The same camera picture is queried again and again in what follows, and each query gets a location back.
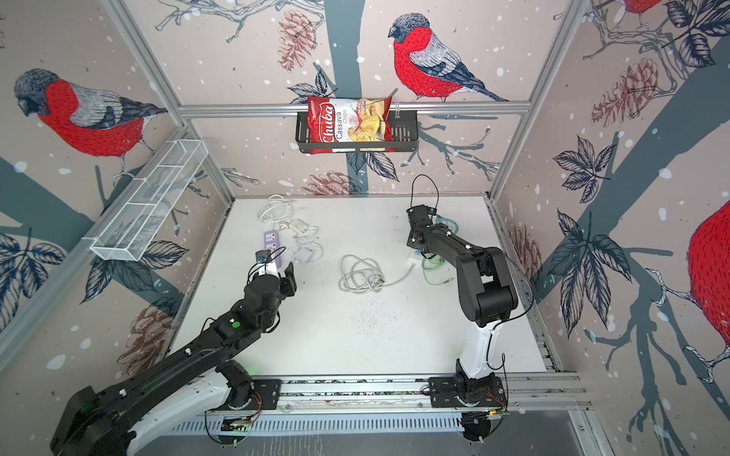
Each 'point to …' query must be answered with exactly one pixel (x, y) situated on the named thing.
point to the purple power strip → (271, 242)
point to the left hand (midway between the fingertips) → (281, 265)
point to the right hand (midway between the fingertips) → (420, 247)
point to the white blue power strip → (365, 275)
